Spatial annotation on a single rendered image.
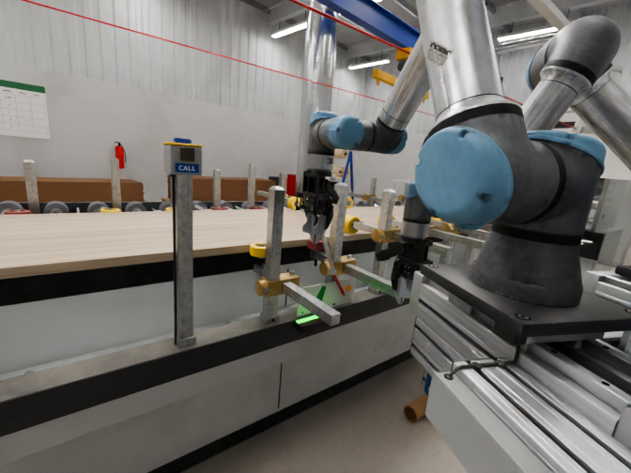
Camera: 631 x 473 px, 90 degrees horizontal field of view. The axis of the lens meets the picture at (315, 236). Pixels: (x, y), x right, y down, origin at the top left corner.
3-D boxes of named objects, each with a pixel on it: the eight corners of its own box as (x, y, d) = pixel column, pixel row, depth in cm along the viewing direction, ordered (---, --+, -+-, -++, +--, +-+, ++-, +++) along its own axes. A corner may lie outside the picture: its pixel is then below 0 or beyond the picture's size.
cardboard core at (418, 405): (452, 389, 169) (418, 412, 151) (449, 402, 171) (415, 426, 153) (438, 381, 175) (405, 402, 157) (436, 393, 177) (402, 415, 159)
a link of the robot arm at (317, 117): (318, 108, 79) (305, 112, 86) (314, 153, 81) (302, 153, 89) (346, 113, 82) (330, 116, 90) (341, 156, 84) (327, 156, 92)
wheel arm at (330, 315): (339, 326, 82) (341, 311, 81) (330, 329, 80) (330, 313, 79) (261, 272, 115) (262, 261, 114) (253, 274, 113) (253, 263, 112)
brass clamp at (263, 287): (300, 292, 102) (300, 277, 101) (262, 299, 94) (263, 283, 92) (289, 284, 106) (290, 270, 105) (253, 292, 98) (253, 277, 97)
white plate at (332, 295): (353, 301, 120) (357, 277, 117) (297, 316, 104) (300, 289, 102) (352, 300, 120) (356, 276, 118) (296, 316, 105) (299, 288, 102)
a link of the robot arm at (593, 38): (670, 8, 53) (484, 244, 68) (626, 35, 63) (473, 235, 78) (606, -22, 54) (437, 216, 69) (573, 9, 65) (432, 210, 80)
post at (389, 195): (379, 304, 132) (395, 190, 121) (374, 306, 130) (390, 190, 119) (373, 300, 134) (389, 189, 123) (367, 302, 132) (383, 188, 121)
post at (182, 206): (195, 343, 85) (195, 175, 74) (176, 348, 82) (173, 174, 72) (191, 335, 88) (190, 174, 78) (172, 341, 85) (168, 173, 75)
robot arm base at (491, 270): (606, 306, 45) (627, 239, 43) (522, 309, 42) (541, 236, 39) (518, 269, 60) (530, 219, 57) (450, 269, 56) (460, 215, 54)
